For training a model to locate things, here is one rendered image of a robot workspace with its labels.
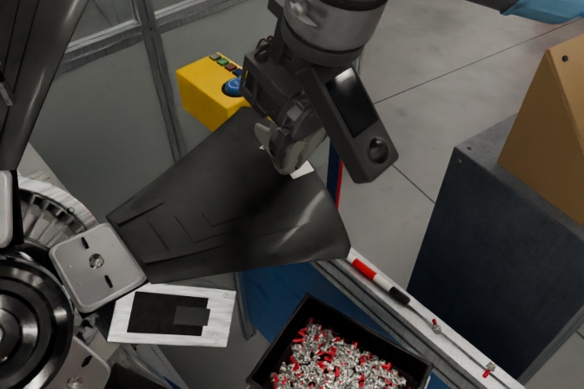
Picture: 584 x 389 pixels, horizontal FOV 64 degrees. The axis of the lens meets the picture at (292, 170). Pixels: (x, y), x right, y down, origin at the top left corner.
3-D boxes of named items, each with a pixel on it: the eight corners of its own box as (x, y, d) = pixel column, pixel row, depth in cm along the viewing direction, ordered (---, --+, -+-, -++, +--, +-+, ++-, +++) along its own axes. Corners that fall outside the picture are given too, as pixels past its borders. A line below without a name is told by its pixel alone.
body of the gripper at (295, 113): (290, 69, 51) (318, -27, 41) (343, 122, 49) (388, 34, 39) (235, 97, 47) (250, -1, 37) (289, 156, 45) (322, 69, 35)
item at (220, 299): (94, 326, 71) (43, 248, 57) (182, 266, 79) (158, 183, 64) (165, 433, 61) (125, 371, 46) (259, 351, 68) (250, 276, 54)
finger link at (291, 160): (261, 143, 56) (274, 93, 49) (292, 178, 55) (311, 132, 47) (240, 155, 55) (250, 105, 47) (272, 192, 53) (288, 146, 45)
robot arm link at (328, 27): (411, -8, 35) (336, 28, 31) (388, 38, 39) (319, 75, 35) (342, -65, 37) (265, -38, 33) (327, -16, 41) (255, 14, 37)
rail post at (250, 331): (240, 332, 163) (214, 177, 107) (249, 325, 165) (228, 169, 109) (248, 340, 161) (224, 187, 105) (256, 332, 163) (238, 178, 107)
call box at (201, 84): (183, 114, 94) (174, 69, 86) (223, 94, 99) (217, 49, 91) (232, 154, 86) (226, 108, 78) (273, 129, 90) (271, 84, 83)
